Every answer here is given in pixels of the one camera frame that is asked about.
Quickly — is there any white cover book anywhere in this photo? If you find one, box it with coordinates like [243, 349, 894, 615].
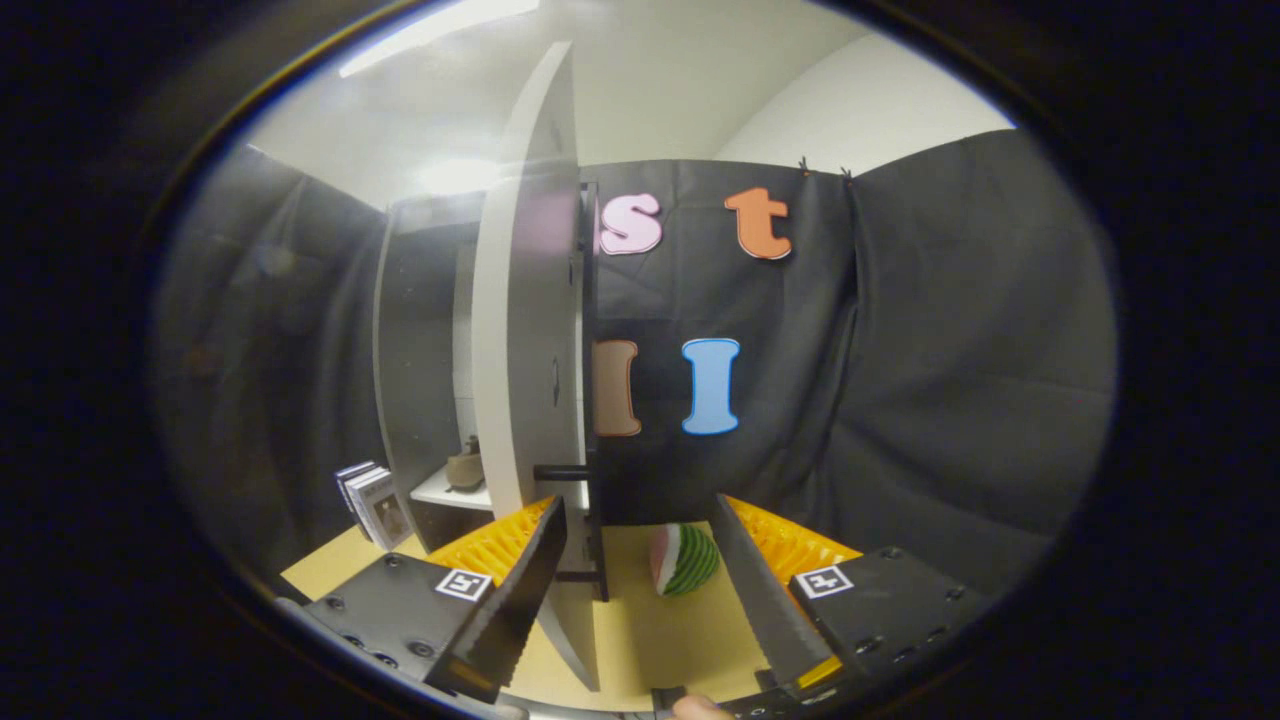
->
[343, 465, 391, 536]

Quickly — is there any black backdrop cloth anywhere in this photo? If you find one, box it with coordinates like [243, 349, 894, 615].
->
[150, 125, 1121, 601]

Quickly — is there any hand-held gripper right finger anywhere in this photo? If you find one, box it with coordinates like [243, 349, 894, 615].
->
[710, 493, 993, 696]

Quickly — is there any watermelon slice toy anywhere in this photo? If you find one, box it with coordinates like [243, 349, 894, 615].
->
[650, 522, 721, 598]

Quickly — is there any black door handle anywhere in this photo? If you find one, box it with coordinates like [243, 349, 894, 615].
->
[535, 462, 611, 603]

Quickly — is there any dark cover book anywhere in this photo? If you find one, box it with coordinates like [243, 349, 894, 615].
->
[335, 460, 376, 516]

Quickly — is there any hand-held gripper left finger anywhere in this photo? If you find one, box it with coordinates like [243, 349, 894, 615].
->
[303, 495, 569, 704]

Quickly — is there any grey cover book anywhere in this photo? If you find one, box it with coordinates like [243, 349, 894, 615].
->
[355, 472, 413, 551]

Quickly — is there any beige shoe cabinet door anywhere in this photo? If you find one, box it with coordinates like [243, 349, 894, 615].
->
[470, 40, 611, 693]

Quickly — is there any brown fuzzy shoe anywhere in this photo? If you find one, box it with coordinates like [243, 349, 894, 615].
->
[445, 437, 486, 491]

